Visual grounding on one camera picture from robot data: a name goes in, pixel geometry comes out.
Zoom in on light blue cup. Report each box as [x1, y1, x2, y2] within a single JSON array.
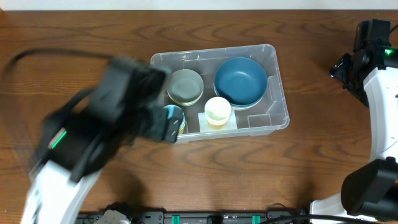
[[164, 105, 185, 126]]

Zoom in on yellow cup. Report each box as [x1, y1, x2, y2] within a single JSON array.
[[178, 120, 186, 134], [208, 123, 226, 129]]

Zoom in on small white bowl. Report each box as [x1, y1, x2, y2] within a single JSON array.
[[170, 98, 200, 106]]

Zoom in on small grey bowl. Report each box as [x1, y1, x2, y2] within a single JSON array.
[[167, 69, 204, 102]]

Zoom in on pink cup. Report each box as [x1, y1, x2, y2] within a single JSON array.
[[207, 120, 228, 128]]

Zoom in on cream white cup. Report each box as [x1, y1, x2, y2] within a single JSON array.
[[205, 96, 232, 121]]

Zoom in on dark blue bowl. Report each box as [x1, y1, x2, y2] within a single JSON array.
[[213, 57, 267, 108], [230, 96, 263, 111]]

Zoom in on yellow cup front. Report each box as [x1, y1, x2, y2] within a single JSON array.
[[208, 123, 226, 129]]

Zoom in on beige bowl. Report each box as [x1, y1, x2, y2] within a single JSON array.
[[231, 105, 255, 111]]

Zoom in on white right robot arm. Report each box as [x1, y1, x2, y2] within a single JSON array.
[[310, 45, 397, 223]]

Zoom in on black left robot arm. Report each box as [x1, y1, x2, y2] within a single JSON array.
[[21, 106, 184, 223]]

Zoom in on clear plastic storage bin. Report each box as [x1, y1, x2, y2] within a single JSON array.
[[150, 44, 290, 143]]

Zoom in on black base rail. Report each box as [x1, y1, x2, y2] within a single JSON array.
[[76, 210, 312, 224]]

